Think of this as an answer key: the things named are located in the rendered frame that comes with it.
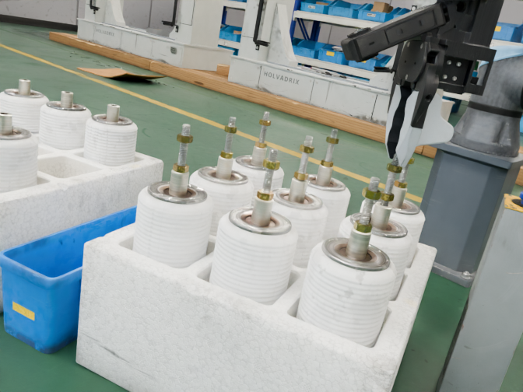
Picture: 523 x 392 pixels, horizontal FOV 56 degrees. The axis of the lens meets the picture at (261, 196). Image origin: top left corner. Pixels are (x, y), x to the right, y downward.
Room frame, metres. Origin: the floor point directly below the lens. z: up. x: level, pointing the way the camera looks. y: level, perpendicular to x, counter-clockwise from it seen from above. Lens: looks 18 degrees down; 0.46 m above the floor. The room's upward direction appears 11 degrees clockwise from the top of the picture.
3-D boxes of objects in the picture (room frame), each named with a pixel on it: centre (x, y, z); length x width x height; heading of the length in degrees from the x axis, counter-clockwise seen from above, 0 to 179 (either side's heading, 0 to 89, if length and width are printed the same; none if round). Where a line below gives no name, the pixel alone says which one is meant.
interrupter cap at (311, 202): (0.65, -0.05, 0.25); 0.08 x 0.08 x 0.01
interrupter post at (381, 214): (0.61, -0.16, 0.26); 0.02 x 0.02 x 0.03
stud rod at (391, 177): (0.61, -0.16, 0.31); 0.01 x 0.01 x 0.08
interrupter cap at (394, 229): (0.61, -0.16, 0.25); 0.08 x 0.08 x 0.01
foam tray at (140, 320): (0.65, -0.05, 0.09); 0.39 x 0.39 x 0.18; 68
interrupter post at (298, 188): (0.65, -0.05, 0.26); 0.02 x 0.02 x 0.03
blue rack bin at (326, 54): (6.47, -0.65, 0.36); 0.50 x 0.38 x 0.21; 142
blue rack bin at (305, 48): (6.76, -0.33, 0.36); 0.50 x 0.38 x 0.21; 142
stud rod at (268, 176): (0.54, 0.00, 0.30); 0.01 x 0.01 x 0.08
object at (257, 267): (0.54, 0.00, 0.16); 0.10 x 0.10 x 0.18
